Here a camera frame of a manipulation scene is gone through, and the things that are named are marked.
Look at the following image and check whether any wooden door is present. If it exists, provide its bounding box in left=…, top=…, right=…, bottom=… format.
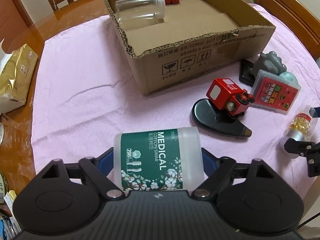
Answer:
left=1, top=0, right=33, bottom=40

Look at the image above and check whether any red card box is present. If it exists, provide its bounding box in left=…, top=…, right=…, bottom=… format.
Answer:
left=251, top=69, right=301, bottom=115

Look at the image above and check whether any green medical cotton swab box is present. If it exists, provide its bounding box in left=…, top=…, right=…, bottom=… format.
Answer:
left=113, top=127, right=204, bottom=192

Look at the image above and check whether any jar of yellow capsules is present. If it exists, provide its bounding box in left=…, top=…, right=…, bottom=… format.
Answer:
left=279, top=105, right=319, bottom=159

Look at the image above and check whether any small black phone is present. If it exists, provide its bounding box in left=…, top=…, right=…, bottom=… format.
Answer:
left=239, top=59, right=256, bottom=87

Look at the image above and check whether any red toy fire truck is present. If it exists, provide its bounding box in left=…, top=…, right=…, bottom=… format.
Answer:
left=206, top=78, right=255, bottom=116

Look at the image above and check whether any light blue egg toy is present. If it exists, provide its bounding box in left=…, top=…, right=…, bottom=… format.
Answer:
left=279, top=72, right=298, bottom=84

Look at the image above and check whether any wooden chair right side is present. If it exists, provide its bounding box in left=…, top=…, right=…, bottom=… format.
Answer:
left=255, top=0, right=320, bottom=60

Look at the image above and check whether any grey toy figure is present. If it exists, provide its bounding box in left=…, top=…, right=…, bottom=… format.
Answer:
left=250, top=51, right=287, bottom=77

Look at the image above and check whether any brown cardboard box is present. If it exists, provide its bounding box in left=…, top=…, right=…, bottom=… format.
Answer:
left=104, top=0, right=275, bottom=95

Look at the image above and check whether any gold tissue pack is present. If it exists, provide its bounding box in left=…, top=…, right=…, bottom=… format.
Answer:
left=0, top=44, right=39, bottom=114

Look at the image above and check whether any black oval device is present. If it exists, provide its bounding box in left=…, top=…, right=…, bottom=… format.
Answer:
left=191, top=99, right=252, bottom=139

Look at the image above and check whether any pink table cloth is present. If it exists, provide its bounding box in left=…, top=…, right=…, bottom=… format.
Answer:
left=31, top=5, right=319, bottom=200

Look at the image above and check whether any clear plastic jar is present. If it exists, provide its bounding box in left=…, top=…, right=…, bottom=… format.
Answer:
left=115, top=0, right=166, bottom=30

